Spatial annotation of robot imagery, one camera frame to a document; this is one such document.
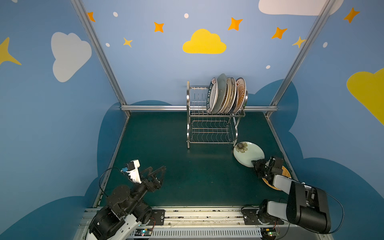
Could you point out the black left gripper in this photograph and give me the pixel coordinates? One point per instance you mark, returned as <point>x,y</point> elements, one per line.
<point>149,179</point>

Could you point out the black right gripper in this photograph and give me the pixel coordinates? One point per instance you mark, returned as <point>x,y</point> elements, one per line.
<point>264,168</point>

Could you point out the pale green sunflower plate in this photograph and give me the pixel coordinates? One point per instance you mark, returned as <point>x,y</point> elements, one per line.
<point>246,152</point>

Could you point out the stainless steel dish rack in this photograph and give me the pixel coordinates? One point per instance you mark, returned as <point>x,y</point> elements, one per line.
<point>204,128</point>

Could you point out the white plate orange sunburst edge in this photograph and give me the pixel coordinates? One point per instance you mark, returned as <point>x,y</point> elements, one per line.
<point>223,106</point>

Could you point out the white plate green lettered rim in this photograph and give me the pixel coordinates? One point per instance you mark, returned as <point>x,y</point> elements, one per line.
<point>212,95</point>

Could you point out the white plate floral sprigs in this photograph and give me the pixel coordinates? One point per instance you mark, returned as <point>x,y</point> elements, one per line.
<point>232,85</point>

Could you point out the plain grey-green plate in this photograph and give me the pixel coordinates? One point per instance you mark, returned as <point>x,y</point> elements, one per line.
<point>222,88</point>

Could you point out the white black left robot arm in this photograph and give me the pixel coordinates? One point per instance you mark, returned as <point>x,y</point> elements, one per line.
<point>126,209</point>

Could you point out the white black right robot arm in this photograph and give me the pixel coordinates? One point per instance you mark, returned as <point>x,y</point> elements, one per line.
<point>306,206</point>

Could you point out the orange woven round plate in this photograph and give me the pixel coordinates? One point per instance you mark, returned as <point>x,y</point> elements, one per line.
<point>286,173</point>

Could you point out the left green circuit board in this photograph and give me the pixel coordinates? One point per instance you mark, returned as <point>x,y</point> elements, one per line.
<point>143,233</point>

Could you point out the green circuit board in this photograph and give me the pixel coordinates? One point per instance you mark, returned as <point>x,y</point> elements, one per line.
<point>268,234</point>
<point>143,233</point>

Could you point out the right green circuit board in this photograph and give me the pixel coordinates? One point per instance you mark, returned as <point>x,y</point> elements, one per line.
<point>268,234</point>

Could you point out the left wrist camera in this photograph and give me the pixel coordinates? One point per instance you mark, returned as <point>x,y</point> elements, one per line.
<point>131,171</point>

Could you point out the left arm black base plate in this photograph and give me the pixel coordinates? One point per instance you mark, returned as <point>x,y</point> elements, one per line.
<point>156,218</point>

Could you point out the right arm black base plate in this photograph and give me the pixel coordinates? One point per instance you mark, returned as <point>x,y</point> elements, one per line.
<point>251,216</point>

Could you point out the aluminium frame back rail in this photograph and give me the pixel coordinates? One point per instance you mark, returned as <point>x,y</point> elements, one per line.
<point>171,108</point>

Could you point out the aluminium frame right post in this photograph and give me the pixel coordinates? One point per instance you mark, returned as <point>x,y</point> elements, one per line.
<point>305,48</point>

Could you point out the aluminium frame post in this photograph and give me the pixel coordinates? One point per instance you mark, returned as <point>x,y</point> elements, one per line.
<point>305,48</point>
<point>88,26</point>

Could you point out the aluminium frame left post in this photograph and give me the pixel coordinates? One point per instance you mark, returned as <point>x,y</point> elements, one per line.
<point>88,26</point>

